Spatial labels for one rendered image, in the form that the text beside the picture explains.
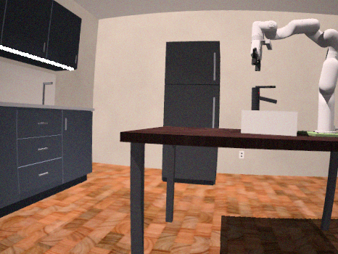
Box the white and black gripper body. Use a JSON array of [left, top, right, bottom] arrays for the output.
[[251, 40, 264, 61]]

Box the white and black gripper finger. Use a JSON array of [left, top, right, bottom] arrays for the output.
[[255, 60, 261, 71], [252, 48, 257, 65]]

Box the white rectangular sink basin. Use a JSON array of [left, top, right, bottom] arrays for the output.
[[241, 110, 297, 136]]

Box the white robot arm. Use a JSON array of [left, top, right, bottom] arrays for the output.
[[252, 19, 338, 134]]

